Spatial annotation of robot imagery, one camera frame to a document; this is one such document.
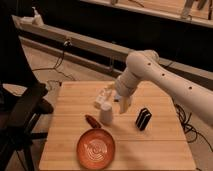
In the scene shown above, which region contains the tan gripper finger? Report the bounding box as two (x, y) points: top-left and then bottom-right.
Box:
(119, 97), (132, 113)
(104, 83), (115, 92)

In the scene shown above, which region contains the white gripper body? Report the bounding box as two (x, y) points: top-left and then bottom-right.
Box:
(115, 75), (138, 97)

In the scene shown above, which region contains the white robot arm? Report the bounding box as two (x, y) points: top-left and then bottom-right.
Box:
(111, 50), (213, 127)

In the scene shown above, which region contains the black striped eraser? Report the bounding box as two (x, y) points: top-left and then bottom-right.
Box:
(135, 108), (152, 131)

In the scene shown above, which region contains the blue sponge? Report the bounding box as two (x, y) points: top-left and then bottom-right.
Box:
(114, 94), (121, 102)

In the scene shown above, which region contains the white small bottle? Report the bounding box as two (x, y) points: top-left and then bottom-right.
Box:
(94, 88), (112, 108)

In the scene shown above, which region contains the red chili pepper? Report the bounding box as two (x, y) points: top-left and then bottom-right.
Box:
(85, 115), (101, 128)

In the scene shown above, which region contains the orange patterned plate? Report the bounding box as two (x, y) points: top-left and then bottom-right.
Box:
(76, 129), (115, 170)

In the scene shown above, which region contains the black chair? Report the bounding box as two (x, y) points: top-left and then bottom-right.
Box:
(0, 0), (53, 171)

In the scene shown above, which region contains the white soap dispenser bottle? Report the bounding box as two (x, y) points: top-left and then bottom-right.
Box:
(33, 7), (44, 26)

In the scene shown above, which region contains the black floor cable left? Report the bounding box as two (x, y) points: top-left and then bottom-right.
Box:
(31, 38), (78, 93)

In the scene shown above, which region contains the black floor cable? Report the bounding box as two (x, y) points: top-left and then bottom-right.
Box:
(31, 38), (78, 93)
(173, 103), (213, 153)

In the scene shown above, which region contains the black floor cable right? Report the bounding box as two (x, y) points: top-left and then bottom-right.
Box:
(173, 103), (213, 153)

